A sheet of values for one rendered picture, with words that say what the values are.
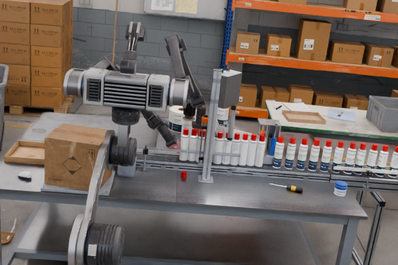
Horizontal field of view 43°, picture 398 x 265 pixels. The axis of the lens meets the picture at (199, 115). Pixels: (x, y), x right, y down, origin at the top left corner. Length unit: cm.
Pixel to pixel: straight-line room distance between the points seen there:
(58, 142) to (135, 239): 110
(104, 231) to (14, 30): 439
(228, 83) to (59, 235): 158
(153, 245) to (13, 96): 352
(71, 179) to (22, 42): 372
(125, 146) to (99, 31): 521
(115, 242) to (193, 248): 139
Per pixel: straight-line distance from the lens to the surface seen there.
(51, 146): 275
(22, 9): 626
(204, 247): 353
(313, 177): 323
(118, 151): 249
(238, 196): 288
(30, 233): 364
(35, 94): 644
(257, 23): 743
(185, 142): 307
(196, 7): 725
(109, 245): 217
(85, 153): 269
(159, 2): 728
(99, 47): 763
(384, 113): 456
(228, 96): 285
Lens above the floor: 210
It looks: 18 degrees down
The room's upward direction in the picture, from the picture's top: 6 degrees clockwise
